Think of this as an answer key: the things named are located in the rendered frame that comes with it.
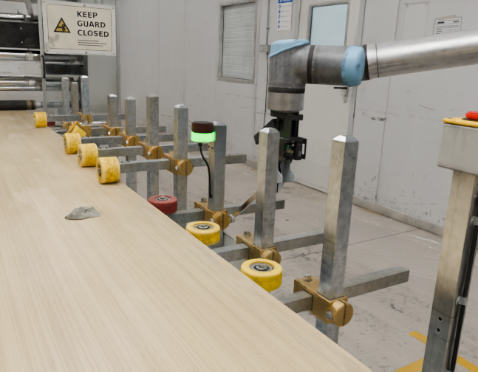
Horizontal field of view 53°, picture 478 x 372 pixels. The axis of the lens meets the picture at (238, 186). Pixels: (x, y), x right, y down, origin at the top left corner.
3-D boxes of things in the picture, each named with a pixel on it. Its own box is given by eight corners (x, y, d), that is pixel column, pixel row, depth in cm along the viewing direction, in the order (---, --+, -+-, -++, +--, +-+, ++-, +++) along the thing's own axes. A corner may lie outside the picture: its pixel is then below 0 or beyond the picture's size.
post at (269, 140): (261, 310, 125) (272, 126, 113) (268, 316, 123) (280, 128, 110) (250, 313, 124) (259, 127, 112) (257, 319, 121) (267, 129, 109)
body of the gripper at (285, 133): (281, 164, 116) (284, 114, 113) (261, 157, 123) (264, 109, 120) (306, 162, 120) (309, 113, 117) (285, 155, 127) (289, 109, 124)
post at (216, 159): (216, 278, 147) (220, 120, 134) (221, 283, 144) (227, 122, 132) (205, 280, 145) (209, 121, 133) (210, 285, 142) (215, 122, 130)
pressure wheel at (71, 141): (83, 148, 188) (78, 156, 195) (79, 129, 189) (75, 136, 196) (66, 149, 185) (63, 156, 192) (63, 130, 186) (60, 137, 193)
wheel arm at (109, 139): (185, 139, 217) (185, 131, 216) (188, 140, 214) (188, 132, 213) (69, 145, 192) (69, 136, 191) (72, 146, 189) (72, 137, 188)
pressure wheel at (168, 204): (170, 229, 142) (170, 192, 139) (181, 238, 135) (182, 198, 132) (144, 233, 138) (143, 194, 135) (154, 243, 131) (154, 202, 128)
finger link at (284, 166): (287, 197, 121) (289, 161, 119) (273, 191, 126) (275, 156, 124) (296, 195, 123) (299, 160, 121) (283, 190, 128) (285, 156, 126)
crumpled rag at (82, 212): (92, 208, 124) (91, 199, 124) (105, 215, 119) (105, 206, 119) (58, 214, 118) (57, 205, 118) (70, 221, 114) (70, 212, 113)
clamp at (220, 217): (208, 215, 148) (209, 199, 147) (230, 229, 137) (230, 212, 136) (192, 217, 146) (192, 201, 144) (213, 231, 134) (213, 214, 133)
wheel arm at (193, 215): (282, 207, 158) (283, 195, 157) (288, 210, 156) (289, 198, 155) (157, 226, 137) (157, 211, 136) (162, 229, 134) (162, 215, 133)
